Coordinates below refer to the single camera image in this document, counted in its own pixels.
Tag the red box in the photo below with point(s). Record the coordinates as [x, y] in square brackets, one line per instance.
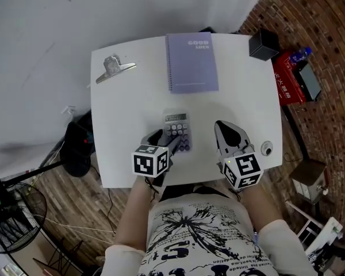
[286, 82]

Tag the black square box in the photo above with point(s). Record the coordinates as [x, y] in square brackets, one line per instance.
[263, 46]

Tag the lilac grey calculator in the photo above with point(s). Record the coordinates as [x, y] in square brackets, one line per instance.
[175, 122]

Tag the black stand pole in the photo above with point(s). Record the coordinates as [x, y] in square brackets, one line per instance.
[34, 172]

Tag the black bag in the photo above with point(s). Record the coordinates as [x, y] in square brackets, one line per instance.
[74, 151]

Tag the person's right forearm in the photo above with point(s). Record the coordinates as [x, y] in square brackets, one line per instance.
[261, 208]

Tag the white printed shirt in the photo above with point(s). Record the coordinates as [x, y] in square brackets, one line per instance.
[198, 234]

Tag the black flat device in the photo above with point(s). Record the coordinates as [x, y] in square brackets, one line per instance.
[309, 80]

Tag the black garment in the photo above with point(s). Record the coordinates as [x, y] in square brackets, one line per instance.
[172, 193]

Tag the black floor fan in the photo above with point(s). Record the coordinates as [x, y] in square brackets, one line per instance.
[14, 220]

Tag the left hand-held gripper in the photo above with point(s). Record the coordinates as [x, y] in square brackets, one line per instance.
[145, 162]

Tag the person's left forearm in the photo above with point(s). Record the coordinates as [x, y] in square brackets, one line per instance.
[132, 217]

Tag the white metal rack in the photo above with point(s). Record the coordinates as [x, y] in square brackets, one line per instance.
[319, 229]

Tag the purple spiral notebook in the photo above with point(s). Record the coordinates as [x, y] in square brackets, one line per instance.
[192, 65]

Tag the blue plastic bottle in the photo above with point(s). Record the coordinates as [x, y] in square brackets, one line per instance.
[300, 54]

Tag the brown wooden box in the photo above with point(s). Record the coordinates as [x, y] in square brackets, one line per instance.
[309, 174]

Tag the white table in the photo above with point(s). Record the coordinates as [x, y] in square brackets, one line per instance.
[126, 111]

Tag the large metal binder clip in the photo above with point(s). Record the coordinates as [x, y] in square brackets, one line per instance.
[113, 66]

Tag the white wall socket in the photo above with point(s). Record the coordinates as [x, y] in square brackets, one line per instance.
[68, 109]

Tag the round white desk grommet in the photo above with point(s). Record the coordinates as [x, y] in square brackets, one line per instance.
[266, 148]

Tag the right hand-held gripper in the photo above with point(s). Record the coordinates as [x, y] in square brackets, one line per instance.
[243, 168]

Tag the black metal frame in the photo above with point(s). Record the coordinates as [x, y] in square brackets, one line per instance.
[60, 254]

